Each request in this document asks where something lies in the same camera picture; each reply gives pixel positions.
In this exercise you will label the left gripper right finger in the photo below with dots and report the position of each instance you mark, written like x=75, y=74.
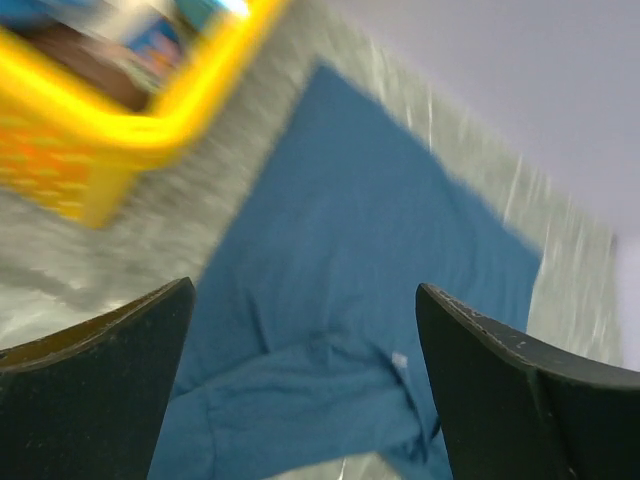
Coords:
x=514, y=407

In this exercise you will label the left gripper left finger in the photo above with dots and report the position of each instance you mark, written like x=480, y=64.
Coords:
x=88, y=402

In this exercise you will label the yellow plastic basket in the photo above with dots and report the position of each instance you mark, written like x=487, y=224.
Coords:
x=73, y=151

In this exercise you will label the blue t-shirt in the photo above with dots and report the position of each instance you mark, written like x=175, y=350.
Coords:
x=303, y=346

